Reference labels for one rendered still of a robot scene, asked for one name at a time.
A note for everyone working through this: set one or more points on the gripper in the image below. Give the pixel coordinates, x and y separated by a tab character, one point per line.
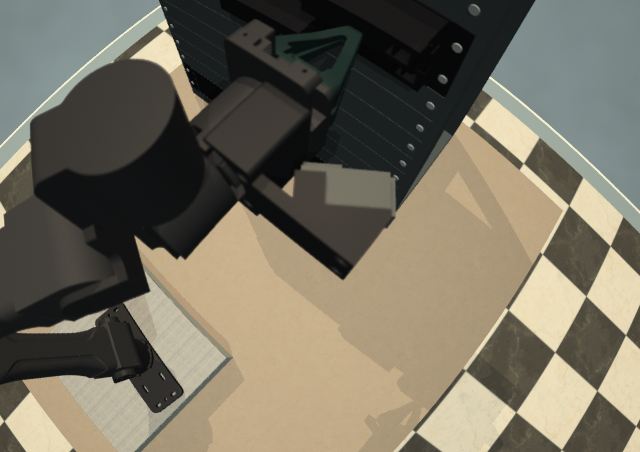
249	66

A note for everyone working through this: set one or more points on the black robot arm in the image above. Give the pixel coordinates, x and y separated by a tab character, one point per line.
120	147

